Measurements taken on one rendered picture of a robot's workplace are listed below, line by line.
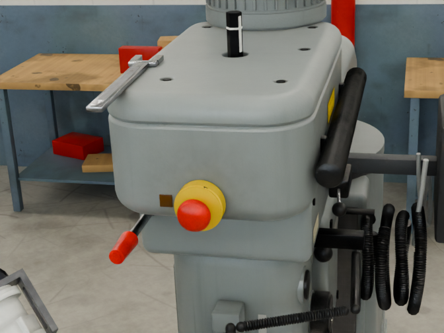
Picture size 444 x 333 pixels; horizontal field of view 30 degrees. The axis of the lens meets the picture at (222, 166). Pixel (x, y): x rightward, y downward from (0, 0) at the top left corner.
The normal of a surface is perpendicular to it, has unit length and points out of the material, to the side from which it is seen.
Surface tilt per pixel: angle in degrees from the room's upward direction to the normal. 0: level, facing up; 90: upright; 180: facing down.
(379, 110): 90
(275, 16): 90
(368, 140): 0
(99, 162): 0
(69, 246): 0
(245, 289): 90
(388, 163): 90
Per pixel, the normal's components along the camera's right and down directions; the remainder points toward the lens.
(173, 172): -0.22, 0.36
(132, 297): -0.04, -0.93
